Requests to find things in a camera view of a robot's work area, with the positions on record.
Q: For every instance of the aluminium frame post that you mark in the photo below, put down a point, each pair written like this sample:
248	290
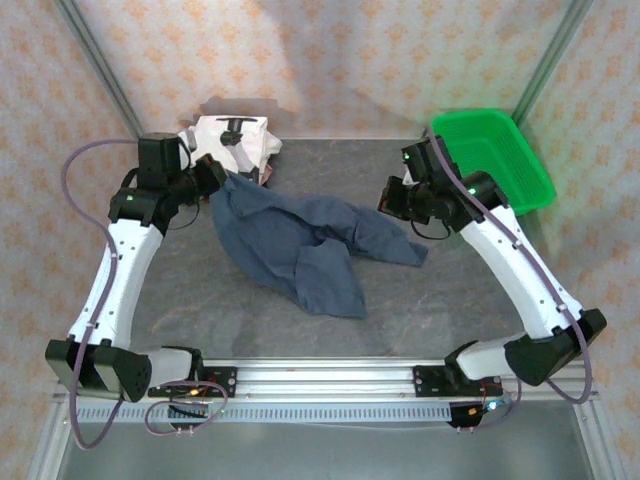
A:
100	65
550	65

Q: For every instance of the red patterned folded t-shirt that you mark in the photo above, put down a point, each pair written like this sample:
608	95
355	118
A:
267	176

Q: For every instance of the green plastic basket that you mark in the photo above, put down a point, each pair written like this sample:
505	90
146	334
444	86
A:
492	150

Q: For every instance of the pile of folded clothes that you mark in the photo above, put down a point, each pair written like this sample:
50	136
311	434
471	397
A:
250	145

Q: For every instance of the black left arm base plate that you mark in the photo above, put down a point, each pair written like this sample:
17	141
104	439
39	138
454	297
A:
222	380

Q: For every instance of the aluminium mounting rail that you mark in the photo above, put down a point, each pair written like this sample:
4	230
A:
325	375

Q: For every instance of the blue t-shirt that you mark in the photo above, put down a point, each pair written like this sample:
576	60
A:
280	240

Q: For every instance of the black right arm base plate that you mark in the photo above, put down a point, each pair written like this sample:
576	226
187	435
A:
430	380

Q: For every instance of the black electronics mount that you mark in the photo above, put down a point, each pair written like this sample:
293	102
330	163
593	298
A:
465	418

